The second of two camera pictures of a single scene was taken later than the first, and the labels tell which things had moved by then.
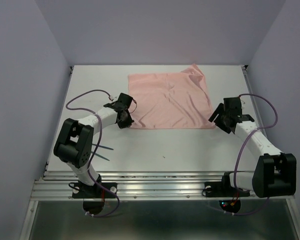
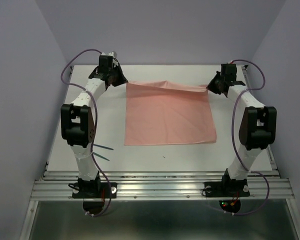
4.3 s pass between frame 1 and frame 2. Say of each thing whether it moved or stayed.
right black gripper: moved
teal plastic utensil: stayed
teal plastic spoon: stayed
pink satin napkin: moved
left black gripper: moved
